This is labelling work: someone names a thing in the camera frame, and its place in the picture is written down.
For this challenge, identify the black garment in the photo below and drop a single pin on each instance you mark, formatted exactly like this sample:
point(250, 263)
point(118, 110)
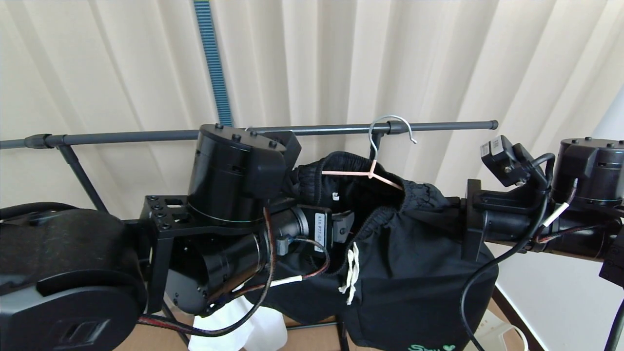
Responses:
point(414, 273)

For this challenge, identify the pink clothes hanger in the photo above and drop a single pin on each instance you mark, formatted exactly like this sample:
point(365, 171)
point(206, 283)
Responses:
point(373, 173)

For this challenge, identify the black clothes rack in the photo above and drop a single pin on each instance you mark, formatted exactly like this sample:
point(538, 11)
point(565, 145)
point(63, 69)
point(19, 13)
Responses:
point(438, 126)

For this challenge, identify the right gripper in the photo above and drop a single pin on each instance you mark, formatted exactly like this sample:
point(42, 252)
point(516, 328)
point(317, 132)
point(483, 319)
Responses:
point(497, 219)

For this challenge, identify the beige curtain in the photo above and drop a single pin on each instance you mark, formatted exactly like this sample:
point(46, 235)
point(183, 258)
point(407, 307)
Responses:
point(73, 63)
point(438, 63)

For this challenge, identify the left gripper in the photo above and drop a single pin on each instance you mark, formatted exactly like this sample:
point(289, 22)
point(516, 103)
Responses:
point(234, 263)

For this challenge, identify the window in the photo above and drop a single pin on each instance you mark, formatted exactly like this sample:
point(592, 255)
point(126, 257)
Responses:
point(214, 73)

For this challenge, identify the white printed t-shirt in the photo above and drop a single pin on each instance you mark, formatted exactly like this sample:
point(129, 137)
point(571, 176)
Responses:
point(243, 331)

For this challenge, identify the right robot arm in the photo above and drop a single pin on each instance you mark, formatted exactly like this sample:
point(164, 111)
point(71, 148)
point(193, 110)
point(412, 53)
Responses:
point(590, 170)

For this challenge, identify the white laundry basket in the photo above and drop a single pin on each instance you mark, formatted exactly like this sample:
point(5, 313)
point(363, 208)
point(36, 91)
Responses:
point(502, 331)

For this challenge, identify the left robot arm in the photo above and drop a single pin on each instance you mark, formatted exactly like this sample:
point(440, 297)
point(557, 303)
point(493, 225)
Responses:
point(73, 278)

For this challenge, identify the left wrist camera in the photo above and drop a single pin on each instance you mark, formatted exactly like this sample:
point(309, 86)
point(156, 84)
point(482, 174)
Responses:
point(287, 146)

